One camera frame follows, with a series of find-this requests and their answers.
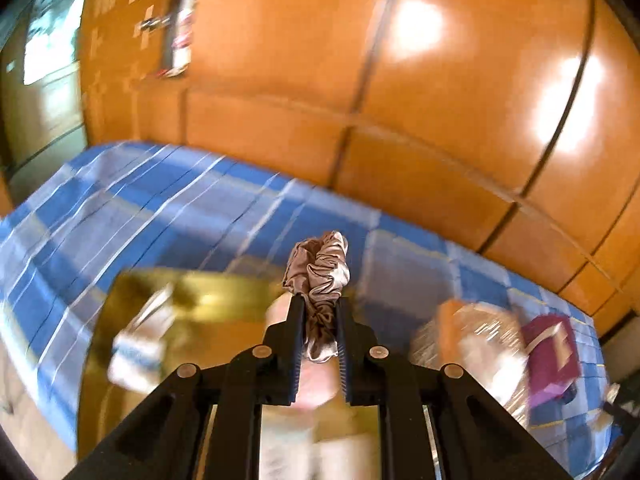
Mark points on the gold metal tray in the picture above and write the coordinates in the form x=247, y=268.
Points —
x=210, y=305

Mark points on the white blue-striped sock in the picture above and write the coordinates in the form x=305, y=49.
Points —
x=140, y=345

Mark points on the wooden door with frosted glass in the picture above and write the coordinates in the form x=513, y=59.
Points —
x=45, y=100

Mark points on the metal door knob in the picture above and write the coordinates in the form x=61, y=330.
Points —
x=152, y=23

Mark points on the wooden wardrobe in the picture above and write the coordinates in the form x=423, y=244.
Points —
x=300, y=60

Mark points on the purple carton box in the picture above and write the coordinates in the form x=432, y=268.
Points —
x=550, y=360

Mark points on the blue plaid bed sheet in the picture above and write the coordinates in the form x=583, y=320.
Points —
x=150, y=210

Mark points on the taupe satin scrunchie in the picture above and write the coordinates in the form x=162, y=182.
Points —
x=325, y=270

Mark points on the embossed metallic tissue box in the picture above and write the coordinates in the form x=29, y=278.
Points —
x=470, y=350

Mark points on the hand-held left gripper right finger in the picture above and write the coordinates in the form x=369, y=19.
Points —
x=342, y=360

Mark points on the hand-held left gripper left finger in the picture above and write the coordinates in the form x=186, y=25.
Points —
x=299, y=355

